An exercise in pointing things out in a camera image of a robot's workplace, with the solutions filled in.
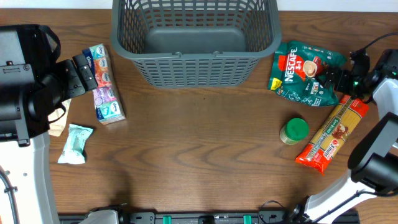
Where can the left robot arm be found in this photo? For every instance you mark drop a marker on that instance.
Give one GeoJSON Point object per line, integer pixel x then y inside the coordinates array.
{"type": "Point", "coordinates": [34, 83]}

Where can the green Nescafe coffee bag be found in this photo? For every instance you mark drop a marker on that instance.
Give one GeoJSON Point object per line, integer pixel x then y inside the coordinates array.
{"type": "Point", "coordinates": [296, 69]}

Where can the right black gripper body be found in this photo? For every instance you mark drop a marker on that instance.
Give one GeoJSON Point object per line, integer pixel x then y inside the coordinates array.
{"type": "Point", "coordinates": [337, 80]}

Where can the green lidded jar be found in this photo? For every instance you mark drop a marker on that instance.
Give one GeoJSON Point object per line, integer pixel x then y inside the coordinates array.
{"type": "Point", "coordinates": [294, 131]}

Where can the beige paper pouch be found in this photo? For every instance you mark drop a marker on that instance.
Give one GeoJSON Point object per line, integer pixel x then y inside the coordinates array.
{"type": "Point", "coordinates": [60, 118]}

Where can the red spaghetti pasta pack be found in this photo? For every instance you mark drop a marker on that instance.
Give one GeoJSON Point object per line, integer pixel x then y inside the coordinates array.
{"type": "Point", "coordinates": [333, 133]}

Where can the small mint green packet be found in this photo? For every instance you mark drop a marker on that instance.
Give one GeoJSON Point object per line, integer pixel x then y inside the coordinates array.
{"type": "Point", "coordinates": [74, 147]}

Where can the Kleenex tissue multipack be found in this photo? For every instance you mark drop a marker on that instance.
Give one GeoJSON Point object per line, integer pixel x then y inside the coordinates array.
{"type": "Point", "coordinates": [107, 104]}

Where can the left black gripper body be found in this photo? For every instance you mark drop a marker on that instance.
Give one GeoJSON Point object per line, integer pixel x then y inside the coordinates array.
{"type": "Point", "coordinates": [72, 78]}

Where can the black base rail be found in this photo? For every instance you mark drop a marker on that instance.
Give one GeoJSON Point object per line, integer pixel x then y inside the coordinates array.
{"type": "Point", "coordinates": [270, 216]}

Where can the grey plastic basket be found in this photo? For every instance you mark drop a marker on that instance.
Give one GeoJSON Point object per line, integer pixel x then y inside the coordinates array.
{"type": "Point", "coordinates": [194, 43]}

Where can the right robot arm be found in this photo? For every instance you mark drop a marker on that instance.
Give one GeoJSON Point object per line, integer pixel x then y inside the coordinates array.
{"type": "Point", "coordinates": [372, 168]}

